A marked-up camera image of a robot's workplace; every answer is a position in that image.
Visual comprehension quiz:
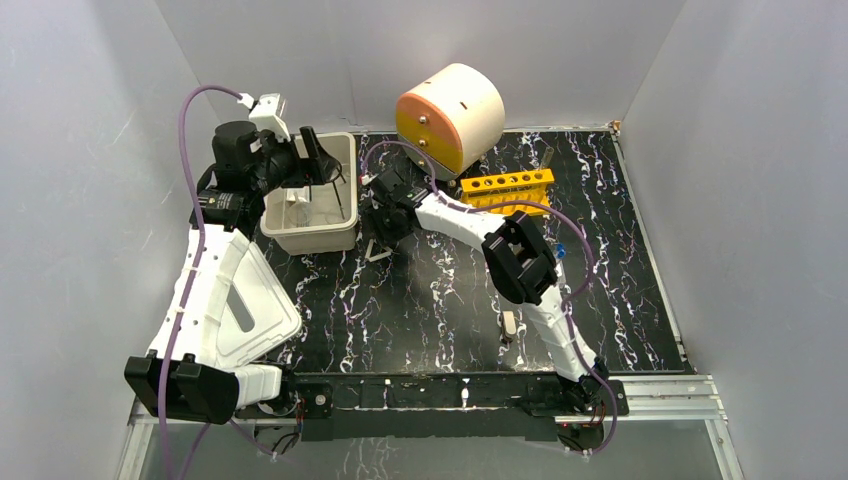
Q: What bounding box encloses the black ring clamp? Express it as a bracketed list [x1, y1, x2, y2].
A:
[328, 160, 346, 219]

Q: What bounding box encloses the white clay triangle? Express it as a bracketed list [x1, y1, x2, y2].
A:
[365, 239, 394, 263]

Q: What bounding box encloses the clear plastic funnel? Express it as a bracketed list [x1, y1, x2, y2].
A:
[287, 203, 326, 228]

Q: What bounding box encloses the white bin lid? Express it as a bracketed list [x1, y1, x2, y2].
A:
[173, 238, 304, 369]

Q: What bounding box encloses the glass test tube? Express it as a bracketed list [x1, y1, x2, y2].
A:
[539, 146, 555, 170]

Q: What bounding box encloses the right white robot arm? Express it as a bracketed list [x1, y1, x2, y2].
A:
[362, 170, 609, 414]

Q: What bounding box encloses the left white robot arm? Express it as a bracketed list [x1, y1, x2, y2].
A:
[124, 121, 340, 425]

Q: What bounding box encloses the cream plastic bin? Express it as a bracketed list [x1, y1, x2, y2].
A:
[259, 132, 359, 256]

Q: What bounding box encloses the cylindrical drawer cabinet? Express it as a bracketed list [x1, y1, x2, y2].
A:
[395, 63, 505, 181]

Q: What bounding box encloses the yellow test tube rack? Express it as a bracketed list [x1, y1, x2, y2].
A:
[460, 169, 555, 216]

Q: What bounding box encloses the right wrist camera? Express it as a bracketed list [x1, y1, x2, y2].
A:
[359, 174, 375, 187]

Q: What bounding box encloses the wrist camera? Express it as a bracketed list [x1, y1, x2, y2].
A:
[359, 174, 375, 187]
[238, 93, 291, 141]

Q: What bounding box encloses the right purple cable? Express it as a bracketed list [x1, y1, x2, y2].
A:
[360, 140, 619, 458]

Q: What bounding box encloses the purple cable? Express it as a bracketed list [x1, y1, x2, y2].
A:
[360, 140, 619, 458]
[156, 84, 280, 480]

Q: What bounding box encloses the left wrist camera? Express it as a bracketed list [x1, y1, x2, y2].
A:
[238, 93, 291, 141]

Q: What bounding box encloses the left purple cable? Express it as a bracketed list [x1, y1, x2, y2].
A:
[156, 84, 280, 480]

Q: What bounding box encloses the black base frame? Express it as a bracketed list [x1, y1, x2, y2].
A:
[235, 372, 630, 451]

